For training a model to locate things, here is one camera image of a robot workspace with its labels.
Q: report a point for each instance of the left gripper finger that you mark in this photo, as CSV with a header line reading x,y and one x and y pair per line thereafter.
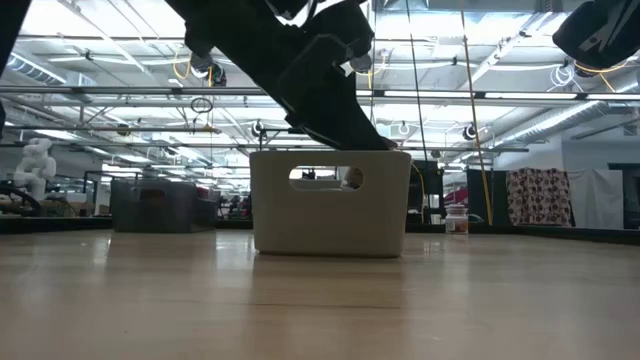
x,y
360,137

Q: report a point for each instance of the white plastic bin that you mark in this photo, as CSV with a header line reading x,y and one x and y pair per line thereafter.
x,y
280,215

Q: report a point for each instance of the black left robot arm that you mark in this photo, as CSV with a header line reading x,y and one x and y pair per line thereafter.
x,y
235,40

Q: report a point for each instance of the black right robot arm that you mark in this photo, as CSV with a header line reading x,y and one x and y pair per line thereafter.
x,y
600,30

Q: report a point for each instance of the red patterned cloth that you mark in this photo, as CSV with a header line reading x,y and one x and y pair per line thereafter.
x,y
539,197

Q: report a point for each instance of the dark grey plastic bin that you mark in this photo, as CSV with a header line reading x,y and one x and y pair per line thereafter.
x,y
150,215

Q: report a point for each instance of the white hanging cloth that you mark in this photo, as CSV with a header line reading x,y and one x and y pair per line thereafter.
x,y
595,200

